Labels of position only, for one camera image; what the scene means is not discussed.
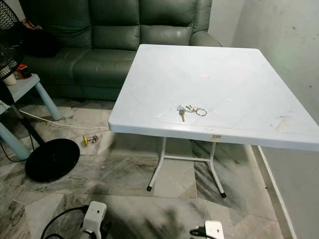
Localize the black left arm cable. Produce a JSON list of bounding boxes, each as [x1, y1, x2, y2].
[[41, 205, 88, 239]]

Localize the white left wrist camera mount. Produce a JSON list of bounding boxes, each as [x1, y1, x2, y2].
[[80, 201, 108, 239]]

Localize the black standing fan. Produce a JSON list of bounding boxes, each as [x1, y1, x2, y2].
[[0, 0, 80, 183]]

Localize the white plastic folding table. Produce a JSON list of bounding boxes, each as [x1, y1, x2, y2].
[[108, 43, 319, 199]]

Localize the small yellow toy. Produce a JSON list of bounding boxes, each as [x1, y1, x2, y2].
[[83, 133, 99, 146]]

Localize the green leather sofa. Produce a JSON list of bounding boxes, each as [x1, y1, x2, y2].
[[20, 0, 222, 100]]

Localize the red and black gadget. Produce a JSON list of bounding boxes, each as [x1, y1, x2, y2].
[[16, 64, 32, 79]]

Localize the light blue side table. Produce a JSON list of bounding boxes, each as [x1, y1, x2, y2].
[[7, 74, 63, 121], [0, 102, 30, 161]]

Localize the white floor cable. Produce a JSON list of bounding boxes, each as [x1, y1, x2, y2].
[[20, 110, 110, 132]]

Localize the small white cup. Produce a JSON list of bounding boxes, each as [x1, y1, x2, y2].
[[4, 73, 17, 86]]

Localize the black bag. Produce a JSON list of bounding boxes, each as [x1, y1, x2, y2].
[[25, 27, 60, 58]]

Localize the silver keys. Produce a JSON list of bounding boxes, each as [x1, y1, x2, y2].
[[176, 105, 207, 122]]

